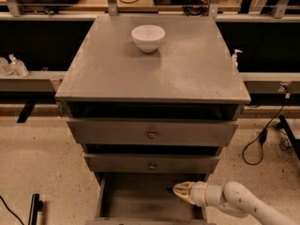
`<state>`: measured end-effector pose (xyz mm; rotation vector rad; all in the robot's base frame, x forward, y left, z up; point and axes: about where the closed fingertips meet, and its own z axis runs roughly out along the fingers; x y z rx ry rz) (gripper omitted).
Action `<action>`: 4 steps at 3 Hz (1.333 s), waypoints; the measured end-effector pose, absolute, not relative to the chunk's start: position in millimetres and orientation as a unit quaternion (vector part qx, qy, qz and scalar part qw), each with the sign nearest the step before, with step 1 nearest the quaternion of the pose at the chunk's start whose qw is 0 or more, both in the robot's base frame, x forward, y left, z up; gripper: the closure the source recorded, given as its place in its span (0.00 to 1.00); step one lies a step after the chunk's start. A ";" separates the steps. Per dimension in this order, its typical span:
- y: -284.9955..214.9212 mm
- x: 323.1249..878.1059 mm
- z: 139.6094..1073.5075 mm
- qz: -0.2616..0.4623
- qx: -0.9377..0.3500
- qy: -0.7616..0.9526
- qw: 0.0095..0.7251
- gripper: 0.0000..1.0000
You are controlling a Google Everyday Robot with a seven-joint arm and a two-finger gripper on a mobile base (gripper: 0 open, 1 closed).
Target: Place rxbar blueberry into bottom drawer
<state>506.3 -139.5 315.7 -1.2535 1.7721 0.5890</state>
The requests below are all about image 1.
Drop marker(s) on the grey drawer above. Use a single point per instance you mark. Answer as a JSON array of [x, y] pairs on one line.
[[129, 198], [152, 131], [134, 163]]

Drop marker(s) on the dark rxbar blueberry wrapper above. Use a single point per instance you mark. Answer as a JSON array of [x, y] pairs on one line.
[[169, 190]]

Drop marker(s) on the white pump bottle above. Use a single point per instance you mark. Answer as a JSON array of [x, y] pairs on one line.
[[235, 56]]

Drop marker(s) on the top grey drawer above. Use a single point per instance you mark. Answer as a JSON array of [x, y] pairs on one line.
[[152, 131]]

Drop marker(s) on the black stand foot left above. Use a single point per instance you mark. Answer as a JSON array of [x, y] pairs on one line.
[[35, 207]]

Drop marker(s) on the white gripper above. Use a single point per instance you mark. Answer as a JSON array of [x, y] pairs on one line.
[[198, 192]]

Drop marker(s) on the white ceramic bowl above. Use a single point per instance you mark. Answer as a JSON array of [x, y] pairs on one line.
[[148, 37]]

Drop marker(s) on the middle grey drawer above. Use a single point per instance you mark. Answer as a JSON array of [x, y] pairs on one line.
[[134, 163]]

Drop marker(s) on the grey drawer cabinet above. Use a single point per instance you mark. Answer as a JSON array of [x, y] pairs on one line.
[[190, 76]]

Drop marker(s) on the bottom grey drawer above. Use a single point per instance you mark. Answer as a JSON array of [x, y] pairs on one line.
[[129, 198]]

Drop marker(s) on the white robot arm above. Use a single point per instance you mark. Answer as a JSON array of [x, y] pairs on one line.
[[233, 199]]

